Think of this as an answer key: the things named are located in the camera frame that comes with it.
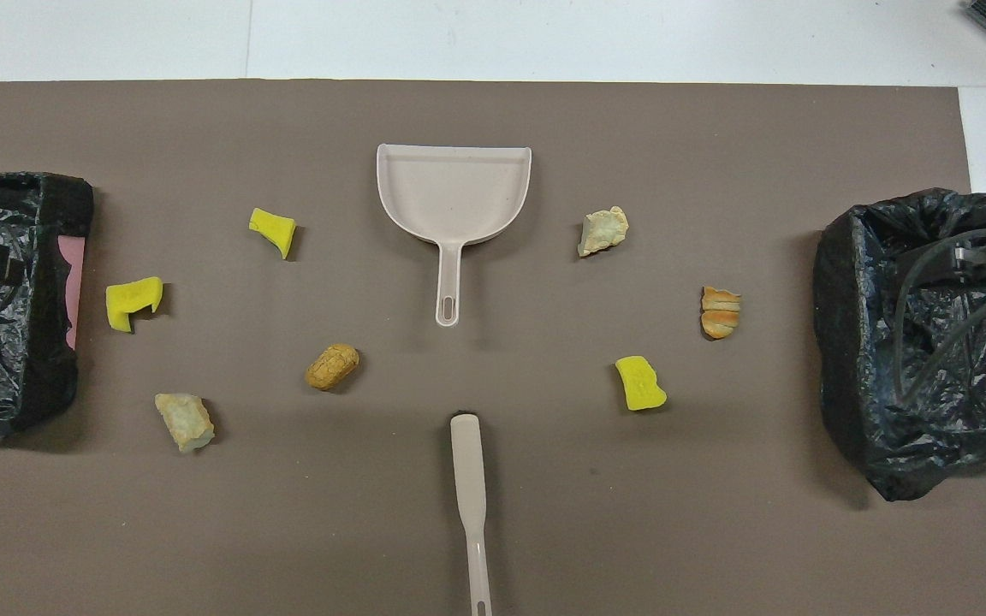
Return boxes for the brown table mat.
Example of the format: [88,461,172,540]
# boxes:
[0,80,986,616]

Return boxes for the striped croissant piece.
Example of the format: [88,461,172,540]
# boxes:
[700,286,743,341]

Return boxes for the beige plastic dustpan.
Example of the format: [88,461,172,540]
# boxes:
[376,143,533,328]

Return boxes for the ribbed yellow sponge piece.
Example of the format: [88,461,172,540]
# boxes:
[615,355,668,412]

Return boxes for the beige brush black bristles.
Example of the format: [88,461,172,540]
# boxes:
[449,411,494,616]

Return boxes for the brown oval bread roll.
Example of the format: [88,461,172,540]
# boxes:
[305,343,361,392]

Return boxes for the bin lined black bag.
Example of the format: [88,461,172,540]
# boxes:
[812,188,986,503]

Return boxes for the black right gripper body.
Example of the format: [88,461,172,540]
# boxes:
[915,243,986,288]

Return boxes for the notched yellow sponge piece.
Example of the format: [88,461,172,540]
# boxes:
[105,276,164,334]

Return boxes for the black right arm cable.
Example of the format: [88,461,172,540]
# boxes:
[891,227,986,403]

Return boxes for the pale bread chunk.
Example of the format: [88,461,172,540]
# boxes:
[577,205,631,258]
[154,393,216,453]

